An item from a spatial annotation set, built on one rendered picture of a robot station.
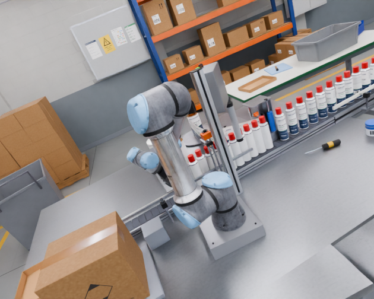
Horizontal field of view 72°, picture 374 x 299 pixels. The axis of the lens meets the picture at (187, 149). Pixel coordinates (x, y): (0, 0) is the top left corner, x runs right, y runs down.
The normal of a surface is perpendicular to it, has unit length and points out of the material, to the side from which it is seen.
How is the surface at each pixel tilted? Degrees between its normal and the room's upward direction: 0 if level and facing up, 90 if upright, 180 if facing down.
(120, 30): 90
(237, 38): 90
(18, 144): 90
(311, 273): 0
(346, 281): 0
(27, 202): 94
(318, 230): 0
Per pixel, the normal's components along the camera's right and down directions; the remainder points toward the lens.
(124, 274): 0.28, 0.35
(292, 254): -0.35, -0.83
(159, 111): 0.54, 0.12
